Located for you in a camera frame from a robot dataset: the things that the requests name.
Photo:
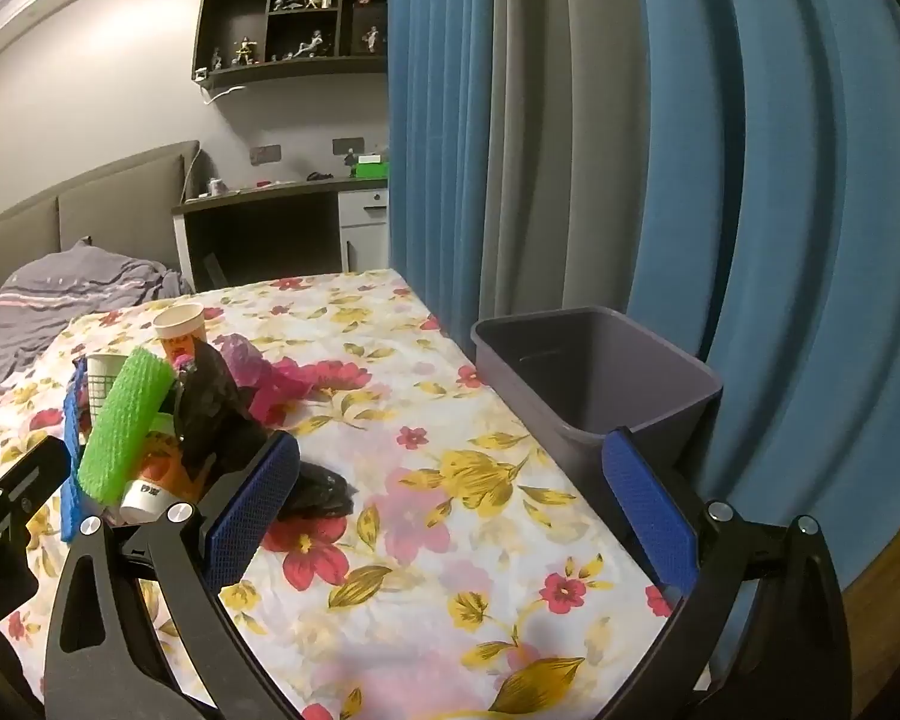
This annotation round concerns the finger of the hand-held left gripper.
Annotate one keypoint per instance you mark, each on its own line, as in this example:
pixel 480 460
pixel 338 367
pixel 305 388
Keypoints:
pixel 30 476

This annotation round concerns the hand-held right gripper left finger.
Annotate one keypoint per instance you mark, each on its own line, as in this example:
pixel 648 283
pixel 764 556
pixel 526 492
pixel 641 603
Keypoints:
pixel 247 517

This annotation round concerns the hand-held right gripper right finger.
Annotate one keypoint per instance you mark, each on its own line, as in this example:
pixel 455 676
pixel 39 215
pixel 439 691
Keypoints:
pixel 649 510

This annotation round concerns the green mesh roll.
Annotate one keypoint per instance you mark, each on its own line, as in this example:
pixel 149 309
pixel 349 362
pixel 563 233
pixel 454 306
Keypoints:
pixel 124 427

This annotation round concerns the black plastic bag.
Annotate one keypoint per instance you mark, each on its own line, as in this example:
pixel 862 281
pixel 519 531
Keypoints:
pixel 210 405

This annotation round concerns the white grid paper cup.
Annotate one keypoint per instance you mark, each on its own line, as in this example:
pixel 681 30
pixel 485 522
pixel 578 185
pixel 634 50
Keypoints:
pixel 105 382

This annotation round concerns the pink plastic bag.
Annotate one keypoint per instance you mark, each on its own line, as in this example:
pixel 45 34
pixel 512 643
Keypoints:
pixel 285 382

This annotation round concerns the grey plastic bin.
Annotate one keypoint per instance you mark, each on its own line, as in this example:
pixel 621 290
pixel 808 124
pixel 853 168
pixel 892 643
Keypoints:
pixel 570 367

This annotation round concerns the paper cup with orange print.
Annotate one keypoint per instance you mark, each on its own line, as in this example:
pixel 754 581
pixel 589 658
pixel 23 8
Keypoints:
pixel 180 322

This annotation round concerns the grey striped duvet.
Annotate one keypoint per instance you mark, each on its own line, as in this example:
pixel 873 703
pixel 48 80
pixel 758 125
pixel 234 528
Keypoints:
pixel 45 292

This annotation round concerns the dark desk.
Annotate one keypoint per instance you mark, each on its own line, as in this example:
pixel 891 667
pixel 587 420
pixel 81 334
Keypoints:
pixel 262 236

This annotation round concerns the grey upholstered headboard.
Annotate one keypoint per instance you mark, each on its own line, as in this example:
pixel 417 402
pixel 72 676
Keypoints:
pixel 112 202

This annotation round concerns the white drawer cabinet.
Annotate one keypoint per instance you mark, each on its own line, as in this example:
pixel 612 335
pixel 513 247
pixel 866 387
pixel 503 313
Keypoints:
pixel 364 240

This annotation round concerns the blue and grey curtain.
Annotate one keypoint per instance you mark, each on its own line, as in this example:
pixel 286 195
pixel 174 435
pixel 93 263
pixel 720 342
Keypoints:
pixel 795 240

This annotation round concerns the small black desk item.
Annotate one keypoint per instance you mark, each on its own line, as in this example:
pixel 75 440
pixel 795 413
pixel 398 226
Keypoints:
pixel 320 175

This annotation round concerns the green box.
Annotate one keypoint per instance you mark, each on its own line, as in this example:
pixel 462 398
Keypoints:
pixel 371 169

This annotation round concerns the white clip lamp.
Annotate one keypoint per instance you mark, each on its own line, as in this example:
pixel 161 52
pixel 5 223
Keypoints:
pixel 210 94

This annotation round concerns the row of shelf figurines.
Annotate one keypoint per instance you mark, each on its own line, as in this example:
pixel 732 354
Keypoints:
pixel 246 51

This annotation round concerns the grey wall socket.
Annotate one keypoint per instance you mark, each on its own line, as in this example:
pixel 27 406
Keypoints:
pixel 265 154
pixel 348 146

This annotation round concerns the dark wall shelf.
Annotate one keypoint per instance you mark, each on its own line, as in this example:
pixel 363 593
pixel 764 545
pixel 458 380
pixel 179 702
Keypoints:
pixel 232 15

